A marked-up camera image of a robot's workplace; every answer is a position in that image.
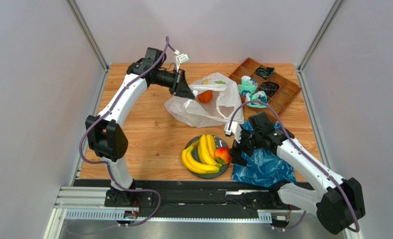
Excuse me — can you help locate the white plastic bag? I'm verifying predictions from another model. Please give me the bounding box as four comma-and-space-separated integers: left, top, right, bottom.
164, 72, 242, 128

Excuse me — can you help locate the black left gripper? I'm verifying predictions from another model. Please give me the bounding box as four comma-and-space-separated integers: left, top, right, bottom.
152, 69, 195, 101

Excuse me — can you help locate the teal white sock lower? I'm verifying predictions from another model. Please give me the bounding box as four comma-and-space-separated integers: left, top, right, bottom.
245, 91, 268, 109

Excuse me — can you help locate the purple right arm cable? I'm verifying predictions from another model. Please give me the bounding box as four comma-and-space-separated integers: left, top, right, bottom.
228, 100, 361, 233

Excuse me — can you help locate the teal white sock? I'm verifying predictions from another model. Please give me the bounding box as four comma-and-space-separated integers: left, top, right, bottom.
245, 91, 268, 109
238, 76, 258, 97

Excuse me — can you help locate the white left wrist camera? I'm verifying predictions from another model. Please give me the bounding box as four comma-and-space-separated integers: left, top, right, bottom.
174, 52, 189, 71

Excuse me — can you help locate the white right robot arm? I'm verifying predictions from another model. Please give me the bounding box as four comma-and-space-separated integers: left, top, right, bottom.
224, 112, 366, 235

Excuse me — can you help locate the orange fake bell pepper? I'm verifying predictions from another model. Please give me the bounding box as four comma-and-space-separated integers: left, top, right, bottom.
197, 90, 213, 104

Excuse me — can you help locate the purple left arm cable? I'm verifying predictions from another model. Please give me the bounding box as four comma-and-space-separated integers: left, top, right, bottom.
79, 35, 180, 228

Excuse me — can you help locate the black rolled sock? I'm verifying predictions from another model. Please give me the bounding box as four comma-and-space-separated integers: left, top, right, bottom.
259, 81, 279, 98

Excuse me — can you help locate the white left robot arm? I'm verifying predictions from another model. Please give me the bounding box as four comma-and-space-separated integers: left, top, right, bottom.
84, 47, 195, 204

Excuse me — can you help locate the brown compartment tray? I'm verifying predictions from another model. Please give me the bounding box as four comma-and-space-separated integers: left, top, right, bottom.
229, 58, 302, 122

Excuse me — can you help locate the teal white sock upper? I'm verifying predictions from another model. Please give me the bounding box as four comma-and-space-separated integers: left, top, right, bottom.
238, 76, 258, 97

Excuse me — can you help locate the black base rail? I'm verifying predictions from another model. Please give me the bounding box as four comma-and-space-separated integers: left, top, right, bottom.
73, 179, 300, 220

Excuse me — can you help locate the blue patterned cloth bag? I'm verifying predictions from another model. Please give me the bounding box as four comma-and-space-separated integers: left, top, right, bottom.
232, 119, 297, 189

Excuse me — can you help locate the dark blue ceramic plate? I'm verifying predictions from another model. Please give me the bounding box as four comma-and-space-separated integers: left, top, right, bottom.
181, 134, 231, 179

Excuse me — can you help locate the dark rolled sock upper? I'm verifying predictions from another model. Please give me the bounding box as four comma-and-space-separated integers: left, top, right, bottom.
254, 66, 275, 80

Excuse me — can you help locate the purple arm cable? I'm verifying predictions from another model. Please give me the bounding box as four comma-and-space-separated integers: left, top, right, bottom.
228, 100, 361, 233
79, 35, 180, 228

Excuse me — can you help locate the yellow fake banana bunch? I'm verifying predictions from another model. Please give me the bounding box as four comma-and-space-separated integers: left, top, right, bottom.
181, 141, 220, 174

